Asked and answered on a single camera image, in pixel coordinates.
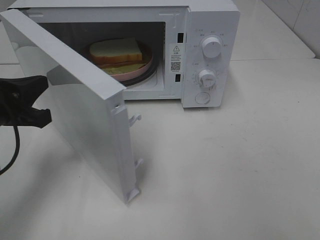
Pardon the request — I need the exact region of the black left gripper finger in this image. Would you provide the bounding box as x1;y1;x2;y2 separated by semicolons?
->
15;107;52;129
12;75;48;107

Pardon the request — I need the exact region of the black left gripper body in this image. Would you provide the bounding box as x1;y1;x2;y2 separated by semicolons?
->
0;78;32;125

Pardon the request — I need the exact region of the sandwich with bread and lettuce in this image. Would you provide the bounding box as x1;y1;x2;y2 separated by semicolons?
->
89;37;148;76

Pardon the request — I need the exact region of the pink round plate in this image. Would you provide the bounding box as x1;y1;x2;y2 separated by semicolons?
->
84;38;154;82

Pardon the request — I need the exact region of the round white door button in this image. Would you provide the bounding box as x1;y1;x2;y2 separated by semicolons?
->
195;92;210;104

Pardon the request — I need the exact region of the white timer knob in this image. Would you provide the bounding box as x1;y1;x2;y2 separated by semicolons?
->
198;69;217;88

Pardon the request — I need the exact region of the glass microwave turntable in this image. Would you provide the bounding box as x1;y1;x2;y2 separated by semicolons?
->
120;54;160;87

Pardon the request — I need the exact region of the white warning sticker with QR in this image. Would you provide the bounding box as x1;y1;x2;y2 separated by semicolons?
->
169;43;185;73

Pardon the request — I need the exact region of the white microwave oven body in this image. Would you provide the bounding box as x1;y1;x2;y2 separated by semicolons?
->
4;0;240;108

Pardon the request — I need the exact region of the upper white power knob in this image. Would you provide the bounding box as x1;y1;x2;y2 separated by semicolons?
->
201;36;222;59

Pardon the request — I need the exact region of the black left camera cable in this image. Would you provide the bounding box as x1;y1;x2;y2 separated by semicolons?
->
0;123;21;176

